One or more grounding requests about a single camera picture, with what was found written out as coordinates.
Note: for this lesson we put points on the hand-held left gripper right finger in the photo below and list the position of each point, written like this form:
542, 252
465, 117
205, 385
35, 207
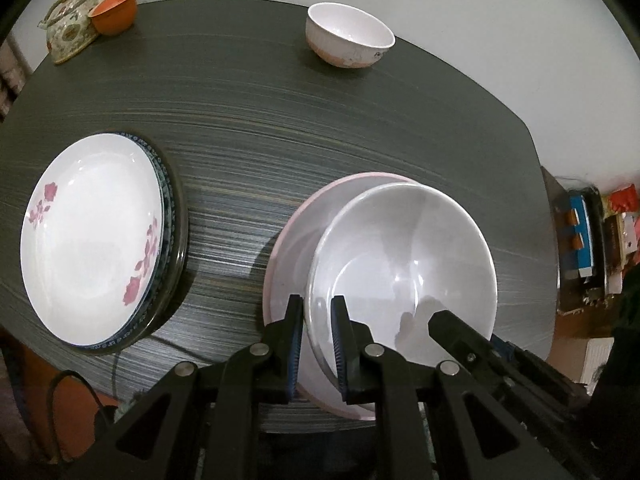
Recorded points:
339, 355

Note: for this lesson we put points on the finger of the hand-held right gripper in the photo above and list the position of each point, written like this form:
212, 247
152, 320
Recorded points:
530, 365
460, 335

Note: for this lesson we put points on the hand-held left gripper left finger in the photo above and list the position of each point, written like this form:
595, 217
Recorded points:
297, 350

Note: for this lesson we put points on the white bowl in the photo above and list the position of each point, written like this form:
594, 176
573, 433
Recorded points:
400, 260

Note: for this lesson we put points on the pink bowl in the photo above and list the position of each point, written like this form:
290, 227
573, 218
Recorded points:
295, 240
345, 25

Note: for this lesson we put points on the blue floral plate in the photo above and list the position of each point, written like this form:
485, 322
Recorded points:
173, 260

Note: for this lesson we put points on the white plate with pink flowers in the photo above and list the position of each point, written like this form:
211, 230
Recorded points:
90, 235

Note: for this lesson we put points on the white box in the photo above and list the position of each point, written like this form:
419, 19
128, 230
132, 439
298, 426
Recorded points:
597, 360

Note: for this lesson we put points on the brown cardboard box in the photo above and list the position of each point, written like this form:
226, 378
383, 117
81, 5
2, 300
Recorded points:
560, 290

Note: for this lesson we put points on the blue and orange box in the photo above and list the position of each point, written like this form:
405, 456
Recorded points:
582, 240

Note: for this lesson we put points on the dark brown box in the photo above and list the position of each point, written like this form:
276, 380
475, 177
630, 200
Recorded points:
612, 255

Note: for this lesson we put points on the red packet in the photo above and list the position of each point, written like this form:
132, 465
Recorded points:
624, 202

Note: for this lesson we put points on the orange ceramic cup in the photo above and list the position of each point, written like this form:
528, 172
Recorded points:
115, 15

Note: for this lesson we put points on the floral ceramic teapot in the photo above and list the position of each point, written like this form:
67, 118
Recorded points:
67, 35

